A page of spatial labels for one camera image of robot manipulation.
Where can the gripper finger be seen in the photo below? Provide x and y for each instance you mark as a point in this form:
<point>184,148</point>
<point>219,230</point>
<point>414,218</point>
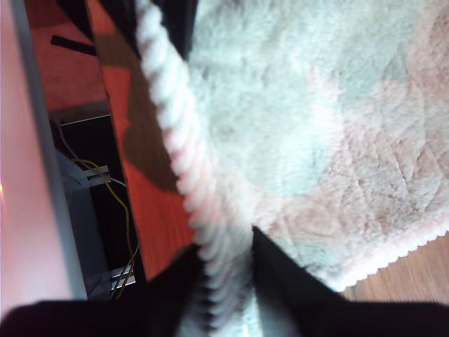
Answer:
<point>277,281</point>
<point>179,28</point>
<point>175,288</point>

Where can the fluffy pink white tea towel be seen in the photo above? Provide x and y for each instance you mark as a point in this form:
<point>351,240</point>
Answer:
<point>298,123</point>

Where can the black strip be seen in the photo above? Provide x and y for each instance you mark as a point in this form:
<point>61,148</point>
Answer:
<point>72,45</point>

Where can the grey skirting board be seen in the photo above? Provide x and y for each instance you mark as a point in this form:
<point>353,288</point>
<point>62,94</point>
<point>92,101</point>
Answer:
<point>45,140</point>

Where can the grey metal table frame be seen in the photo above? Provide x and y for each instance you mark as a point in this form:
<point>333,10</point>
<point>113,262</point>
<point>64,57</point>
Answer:
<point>80,217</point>

